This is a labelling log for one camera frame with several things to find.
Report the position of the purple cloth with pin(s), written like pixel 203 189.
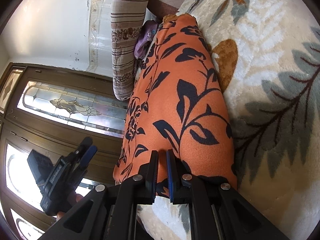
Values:
pixel 146 35

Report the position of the left hand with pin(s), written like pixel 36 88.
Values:
pixel 73 199

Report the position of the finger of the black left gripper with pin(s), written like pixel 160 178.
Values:
pixel 83 147
pixel 88 155

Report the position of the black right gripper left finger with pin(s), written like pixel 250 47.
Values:
pixel 139 189

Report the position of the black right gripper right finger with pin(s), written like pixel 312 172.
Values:
pixel 198 192

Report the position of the black left camera box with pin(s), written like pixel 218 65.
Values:
pixel 41 167

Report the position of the orange black floral garment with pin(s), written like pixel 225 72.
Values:
pixel 177 104

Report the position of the cream leaf-pattern plush blanket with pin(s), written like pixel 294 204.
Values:
pixel 266 55

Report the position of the beige striped bolster pillow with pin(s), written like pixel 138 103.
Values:
pixel 127 18

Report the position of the brown stained-glass wardrobe door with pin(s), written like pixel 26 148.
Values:
pixel 51 110

